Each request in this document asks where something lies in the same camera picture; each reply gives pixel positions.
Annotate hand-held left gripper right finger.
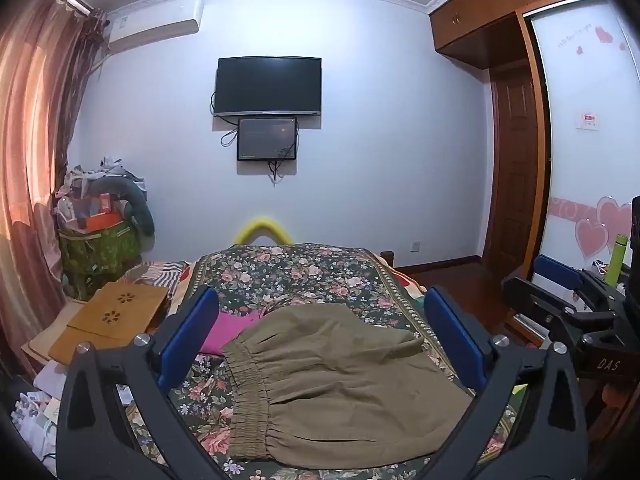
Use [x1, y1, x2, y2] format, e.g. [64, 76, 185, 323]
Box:
[424, 285, 590, 480]

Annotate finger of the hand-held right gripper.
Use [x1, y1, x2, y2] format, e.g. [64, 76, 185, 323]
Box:
[501, 276, 618, 348]
[532, 255, 628, 311]

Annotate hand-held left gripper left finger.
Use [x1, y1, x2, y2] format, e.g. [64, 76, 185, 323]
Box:
[56, 285, 221, 480]

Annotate khaki pants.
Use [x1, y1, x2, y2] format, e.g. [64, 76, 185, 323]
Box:
[220, 304, 476, 463]

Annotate pink cloth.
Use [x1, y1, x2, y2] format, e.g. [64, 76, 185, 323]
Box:
[200, 310, 266, 356]

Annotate green bottle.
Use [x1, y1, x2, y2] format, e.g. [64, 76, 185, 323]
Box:
[604, 233, 632, 286]

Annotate striped cloth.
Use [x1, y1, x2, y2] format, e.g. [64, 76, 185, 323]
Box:
[122, 260, 191, 291]

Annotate colourful plush blanket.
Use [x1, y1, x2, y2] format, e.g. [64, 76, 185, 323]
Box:
[385, 260, 428, 303]

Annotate wooden folding lap table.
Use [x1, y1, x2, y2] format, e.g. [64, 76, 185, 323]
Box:
[48, 281, 168, 366]

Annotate white heart-print wardrobe door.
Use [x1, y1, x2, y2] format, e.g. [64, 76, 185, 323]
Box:
[530, 0, 640, 283]

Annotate brown wooden door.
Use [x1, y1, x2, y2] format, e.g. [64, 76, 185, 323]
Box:
[489, 62, 546, 267]

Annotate yellow foam hoop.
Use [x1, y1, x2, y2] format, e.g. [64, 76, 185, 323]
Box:
[235, 217, 293, 247]

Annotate green patterned bag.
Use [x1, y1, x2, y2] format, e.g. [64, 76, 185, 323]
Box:
[57, 220, 143, 301]

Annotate floral bedspread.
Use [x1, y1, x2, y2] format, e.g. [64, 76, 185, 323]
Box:
[125, 242, 521, 480]

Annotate cardboard sheet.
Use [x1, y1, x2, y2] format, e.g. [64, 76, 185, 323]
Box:
[20, 300, 76, 361]

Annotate orange box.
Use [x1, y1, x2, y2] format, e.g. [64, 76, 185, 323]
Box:
[75, 211, 123, 233]

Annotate pile of papers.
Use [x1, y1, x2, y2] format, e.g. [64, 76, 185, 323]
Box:
[10, 360, 131, 461]

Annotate pile of grey white clothes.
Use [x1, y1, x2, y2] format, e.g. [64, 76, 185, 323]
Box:
[52, 156, 148, 221]

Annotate pink curtain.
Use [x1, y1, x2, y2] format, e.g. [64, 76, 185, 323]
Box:
[0, 0, 108, 361]

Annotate wooden overhead cabinet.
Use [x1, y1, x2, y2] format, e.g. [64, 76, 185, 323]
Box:
[429, 0, 608, 68]

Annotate white air conditioner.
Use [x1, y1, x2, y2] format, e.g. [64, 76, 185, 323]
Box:
[106, 0, 205, 54]

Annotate black screen cable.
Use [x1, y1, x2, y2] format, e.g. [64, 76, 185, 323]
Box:
[267, 145, 298, 187]
[220, 115, 241, 148]

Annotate small black wall screen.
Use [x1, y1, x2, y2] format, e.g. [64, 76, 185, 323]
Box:
[236, 116, 299, 162]

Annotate wall-mounted black television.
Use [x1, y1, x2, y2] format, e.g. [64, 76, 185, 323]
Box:
[214, 56, 322, 117]

